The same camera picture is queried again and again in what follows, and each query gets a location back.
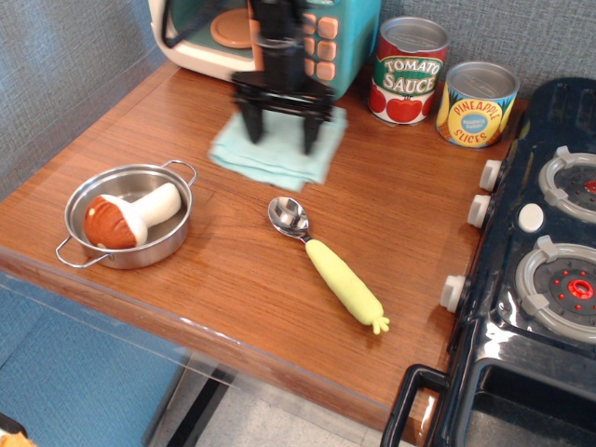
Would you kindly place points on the teal toy microwave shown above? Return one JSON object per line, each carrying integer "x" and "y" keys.
{"x": 217, "y": 38}

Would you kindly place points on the black toy stove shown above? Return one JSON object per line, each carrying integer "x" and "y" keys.
{"x": 522, "y": 350}

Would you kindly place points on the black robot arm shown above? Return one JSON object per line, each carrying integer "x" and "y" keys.
{"x": 280, "y": 20}

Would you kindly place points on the white stove knob bottom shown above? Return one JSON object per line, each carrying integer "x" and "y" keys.
{"x": 451, "y": 292}

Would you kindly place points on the white stove knob top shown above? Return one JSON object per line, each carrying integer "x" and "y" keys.
{"x": 489, "y": 175}

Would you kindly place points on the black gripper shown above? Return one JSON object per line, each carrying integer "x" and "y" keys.
{"x": 282, "y": 86}

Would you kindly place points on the tomato sauce can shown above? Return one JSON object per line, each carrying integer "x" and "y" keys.
{"x": 409, "y": 60}

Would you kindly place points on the light blue towel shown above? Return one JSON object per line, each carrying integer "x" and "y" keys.
{"x": 279, "y": 158}

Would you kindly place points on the spoon with yellow-green handle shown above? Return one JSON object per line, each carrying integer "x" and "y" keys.
{"x": 291, "y": 220}

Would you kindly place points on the white stove knob middle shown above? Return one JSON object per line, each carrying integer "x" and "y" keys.
{"x": 478, "y": 210}

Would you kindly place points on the small steel pot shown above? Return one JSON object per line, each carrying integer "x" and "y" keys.
{"x": 130, "y": 182}

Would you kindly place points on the pineapple slices can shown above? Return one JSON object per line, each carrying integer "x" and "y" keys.
{"x": 477, "y": 99}

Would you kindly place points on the plush brown mushroom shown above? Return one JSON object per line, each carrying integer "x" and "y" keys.
{"x": 113, "y": 223}

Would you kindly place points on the white stove knob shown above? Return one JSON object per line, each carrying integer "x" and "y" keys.
{"x": 451, "y": 292}
{"x": 489, "y": 175}
{"x": 478, "y": 210}

